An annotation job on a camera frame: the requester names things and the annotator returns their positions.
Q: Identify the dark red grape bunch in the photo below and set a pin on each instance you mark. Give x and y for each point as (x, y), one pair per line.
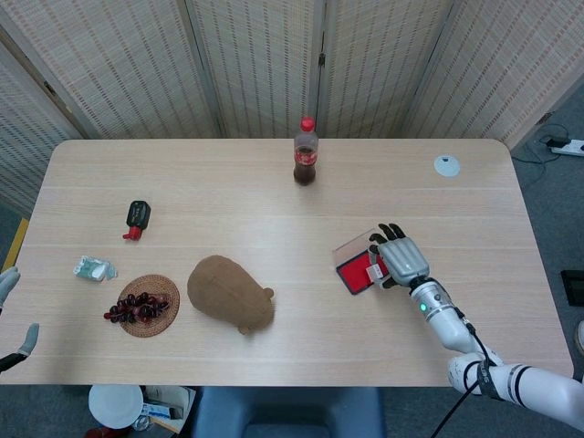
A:
(137, 308)

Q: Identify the round woven rattan coaster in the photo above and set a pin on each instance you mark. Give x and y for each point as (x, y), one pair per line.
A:
(155, 319)

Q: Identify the black red small device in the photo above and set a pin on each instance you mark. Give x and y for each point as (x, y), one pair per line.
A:
(138, 214)

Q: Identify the yellow floor strip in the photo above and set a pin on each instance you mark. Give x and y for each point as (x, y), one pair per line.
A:
(13, 246)

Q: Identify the black flat floor object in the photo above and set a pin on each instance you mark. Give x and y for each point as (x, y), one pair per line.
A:
(574, 287)

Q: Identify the red ink pad case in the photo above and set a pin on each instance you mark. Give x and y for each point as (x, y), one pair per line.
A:
(353, 274)

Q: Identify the white round bowl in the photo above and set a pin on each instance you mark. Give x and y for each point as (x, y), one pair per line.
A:
(114, 406)

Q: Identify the blue padded chair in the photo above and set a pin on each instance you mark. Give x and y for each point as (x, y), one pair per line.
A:
(287, 413)

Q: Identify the crumpled green white wrapper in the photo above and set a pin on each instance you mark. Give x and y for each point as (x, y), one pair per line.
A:
(93, 269)

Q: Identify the cardboard box with papers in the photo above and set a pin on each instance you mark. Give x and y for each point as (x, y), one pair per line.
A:
(169, 408)

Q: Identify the white power strip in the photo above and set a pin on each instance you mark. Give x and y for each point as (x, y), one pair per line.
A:
(570, 148)

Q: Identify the cola bottle red cap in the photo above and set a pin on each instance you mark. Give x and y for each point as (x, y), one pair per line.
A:
(305, 157)

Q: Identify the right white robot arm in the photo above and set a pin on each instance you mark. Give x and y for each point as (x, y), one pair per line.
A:
(447, 324)

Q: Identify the small white red stamp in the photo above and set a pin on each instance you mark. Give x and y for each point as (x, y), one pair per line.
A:
(374, 271)

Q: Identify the brown plush toy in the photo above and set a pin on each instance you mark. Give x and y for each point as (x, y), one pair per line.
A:
(228, 292)

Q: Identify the woven folding screen panel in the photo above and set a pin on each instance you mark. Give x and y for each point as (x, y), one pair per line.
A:
(128, 68)
(260, 68)
(378, 68)
(23, 137)
(502, 68)

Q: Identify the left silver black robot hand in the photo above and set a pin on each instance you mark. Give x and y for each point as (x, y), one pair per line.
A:
(9, 283)

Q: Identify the light grey shoe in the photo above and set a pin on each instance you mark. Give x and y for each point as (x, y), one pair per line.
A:
(580, 337)

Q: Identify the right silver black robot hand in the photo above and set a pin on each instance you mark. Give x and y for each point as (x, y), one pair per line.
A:
(406, 260)

